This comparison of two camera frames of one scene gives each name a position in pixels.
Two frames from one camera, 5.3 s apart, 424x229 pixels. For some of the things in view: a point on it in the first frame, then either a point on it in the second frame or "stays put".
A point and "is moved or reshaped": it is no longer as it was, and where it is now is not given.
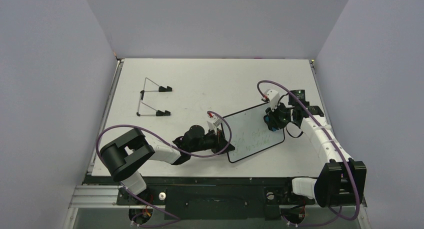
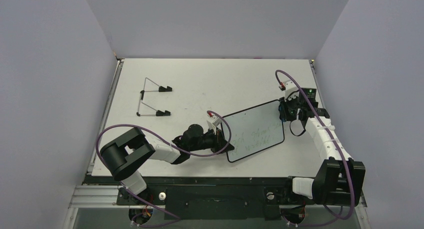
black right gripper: [272, 120] → [284, 111]
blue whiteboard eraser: [267, 119] is moved or reshaped
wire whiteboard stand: [161, 89] stays put
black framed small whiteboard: [250, 134] stays put
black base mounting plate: [185, 198] stays put
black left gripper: [220, 143] stays put
